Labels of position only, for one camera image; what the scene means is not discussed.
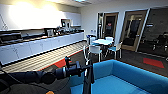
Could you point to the blue sofa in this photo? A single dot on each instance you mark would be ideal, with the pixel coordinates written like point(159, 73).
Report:
point(126, 78)

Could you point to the white chair teal seat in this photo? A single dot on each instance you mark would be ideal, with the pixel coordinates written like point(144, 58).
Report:
point(116, 49)

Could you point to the black office chair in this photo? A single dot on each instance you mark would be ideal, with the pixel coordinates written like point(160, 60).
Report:
point(161, 41)

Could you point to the white kitchen cabinets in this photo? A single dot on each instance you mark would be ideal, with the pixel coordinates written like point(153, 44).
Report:
point(40, 16)
point(33, 48)

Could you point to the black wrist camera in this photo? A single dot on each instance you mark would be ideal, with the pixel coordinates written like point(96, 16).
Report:
point(68, 61)

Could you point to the small steel kitchen appliance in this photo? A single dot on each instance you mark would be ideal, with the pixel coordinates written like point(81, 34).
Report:
point(50, 32)

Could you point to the black coffee machine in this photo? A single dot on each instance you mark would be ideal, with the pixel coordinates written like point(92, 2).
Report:
point(65, 25)

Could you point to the wooden framed glass door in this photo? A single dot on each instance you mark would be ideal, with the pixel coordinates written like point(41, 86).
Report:
point(133, 30)
point(109, 26)

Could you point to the white upper kitchen cabinets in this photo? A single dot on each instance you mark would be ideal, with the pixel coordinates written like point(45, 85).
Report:
point(40, 16)

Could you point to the white lower kitchen cabinets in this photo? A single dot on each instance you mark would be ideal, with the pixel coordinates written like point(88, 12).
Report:
point(33, 48)

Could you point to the white low table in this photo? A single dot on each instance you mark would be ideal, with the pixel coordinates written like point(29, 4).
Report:
point(101, 41)

